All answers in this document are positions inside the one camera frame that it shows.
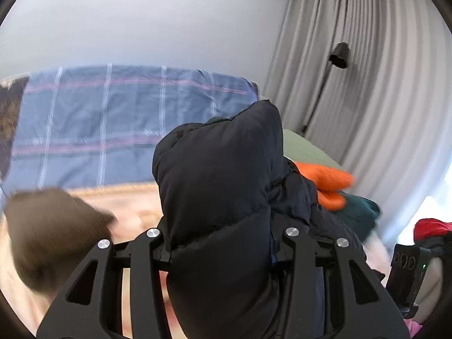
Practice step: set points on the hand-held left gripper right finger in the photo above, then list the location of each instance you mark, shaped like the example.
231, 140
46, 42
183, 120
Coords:
293, 247

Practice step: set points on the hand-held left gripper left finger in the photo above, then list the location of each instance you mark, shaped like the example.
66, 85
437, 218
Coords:
148, 250

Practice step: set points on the black puffer jacket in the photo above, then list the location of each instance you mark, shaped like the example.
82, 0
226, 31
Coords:
219, 190

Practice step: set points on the person's right forearm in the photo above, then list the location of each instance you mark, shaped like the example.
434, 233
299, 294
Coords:
434, 227

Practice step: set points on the rolled orange puffer jacket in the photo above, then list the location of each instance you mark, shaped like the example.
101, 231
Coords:
328, 183

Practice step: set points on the teal garment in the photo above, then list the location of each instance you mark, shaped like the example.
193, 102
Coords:
360, 215

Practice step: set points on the folded grey-brown fleece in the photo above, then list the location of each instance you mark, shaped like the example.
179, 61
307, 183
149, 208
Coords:
53, 233

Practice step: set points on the green bed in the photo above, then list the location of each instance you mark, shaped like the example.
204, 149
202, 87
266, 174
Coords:
307, 150

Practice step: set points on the blue plaid sheet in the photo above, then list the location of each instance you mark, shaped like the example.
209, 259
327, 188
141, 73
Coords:
123, 120

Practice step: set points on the grey curtain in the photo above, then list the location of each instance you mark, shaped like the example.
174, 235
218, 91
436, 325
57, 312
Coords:
388, 95

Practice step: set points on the dark deer-print blanket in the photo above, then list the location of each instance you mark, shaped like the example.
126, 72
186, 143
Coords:
10, 120

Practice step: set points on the black floor lamp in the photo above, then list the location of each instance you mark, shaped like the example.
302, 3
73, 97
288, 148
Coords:
339, 54

